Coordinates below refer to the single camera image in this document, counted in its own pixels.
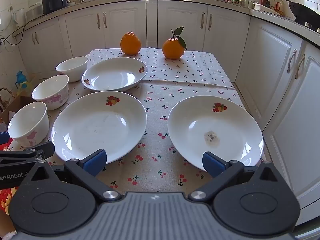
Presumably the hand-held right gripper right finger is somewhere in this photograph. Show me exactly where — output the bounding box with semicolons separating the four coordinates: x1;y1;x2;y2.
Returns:
188;151;288;202

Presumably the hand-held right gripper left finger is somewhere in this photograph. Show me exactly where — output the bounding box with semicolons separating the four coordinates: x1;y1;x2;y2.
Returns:
19;149;122;202

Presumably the white pink flower bowl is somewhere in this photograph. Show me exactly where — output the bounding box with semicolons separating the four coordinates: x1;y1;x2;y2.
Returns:
32;74;70;111
7;102;50;148

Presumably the stained white fruit print plate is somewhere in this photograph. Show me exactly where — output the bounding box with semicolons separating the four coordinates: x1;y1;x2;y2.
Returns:
167;95;264;173

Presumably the white flower print plate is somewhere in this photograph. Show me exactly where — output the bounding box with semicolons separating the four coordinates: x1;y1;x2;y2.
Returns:
81;57;148;92

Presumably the white ceramic bowl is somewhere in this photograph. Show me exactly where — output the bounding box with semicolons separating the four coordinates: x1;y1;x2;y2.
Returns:
55;56;89;83

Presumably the red printed bag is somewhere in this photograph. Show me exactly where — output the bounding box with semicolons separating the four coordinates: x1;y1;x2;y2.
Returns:
0;187;16;213

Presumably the cardboard box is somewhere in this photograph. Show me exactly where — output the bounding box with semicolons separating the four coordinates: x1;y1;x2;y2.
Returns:
0;94;35;130

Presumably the wicker basket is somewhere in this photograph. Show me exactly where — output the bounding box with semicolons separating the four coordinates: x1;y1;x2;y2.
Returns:
0;87;13;113

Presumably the blue plastic toy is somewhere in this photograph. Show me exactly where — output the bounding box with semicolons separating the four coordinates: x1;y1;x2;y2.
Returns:
15;71;28;90

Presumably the cherry print tablecloth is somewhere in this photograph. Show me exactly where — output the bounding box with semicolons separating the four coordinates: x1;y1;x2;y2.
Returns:
9;47;267;196

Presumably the white electric kettle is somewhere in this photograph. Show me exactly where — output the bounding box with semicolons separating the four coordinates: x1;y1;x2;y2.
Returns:
12;8;27;29

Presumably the orange citrus fruit with leaves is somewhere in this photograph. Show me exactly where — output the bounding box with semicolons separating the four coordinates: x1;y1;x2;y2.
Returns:
162;26;187;60

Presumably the white countertop appliance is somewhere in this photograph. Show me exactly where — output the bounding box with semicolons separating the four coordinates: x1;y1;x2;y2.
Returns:
25;4;44;22

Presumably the white plastic tray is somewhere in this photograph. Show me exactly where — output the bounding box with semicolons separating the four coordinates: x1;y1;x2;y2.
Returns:
252;2;280;15

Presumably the black wok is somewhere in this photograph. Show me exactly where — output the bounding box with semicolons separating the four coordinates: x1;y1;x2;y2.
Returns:
267;0;320;28

